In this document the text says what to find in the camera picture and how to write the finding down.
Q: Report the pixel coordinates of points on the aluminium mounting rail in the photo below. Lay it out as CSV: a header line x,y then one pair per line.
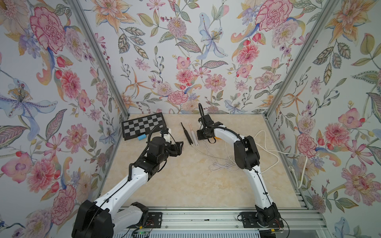
x,y
218,219

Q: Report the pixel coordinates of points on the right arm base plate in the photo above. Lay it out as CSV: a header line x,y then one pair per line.
x,y
258,220

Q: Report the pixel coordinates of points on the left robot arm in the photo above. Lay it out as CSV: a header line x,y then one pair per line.
x,y
104,217

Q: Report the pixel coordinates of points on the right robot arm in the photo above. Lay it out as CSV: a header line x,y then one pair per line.
x,y
247,158

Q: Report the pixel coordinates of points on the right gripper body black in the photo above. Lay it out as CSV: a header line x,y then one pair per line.
x,y
202,134

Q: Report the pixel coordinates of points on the white pink electric toothbrush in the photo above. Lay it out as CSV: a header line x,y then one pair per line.
x,y
194,137

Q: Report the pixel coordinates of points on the black electric toothbrush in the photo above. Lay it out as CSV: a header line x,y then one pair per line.
x,y
190,141

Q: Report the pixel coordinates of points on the blue cylinder block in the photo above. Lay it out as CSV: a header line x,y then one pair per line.
x,y
141,137

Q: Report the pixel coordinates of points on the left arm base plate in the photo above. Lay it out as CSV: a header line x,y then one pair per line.
x,y
149,220

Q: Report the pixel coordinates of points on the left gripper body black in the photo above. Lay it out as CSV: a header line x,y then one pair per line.
x,y
171,150

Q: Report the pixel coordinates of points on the black white checkerboard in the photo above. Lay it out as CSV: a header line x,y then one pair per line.
x,y
142,126

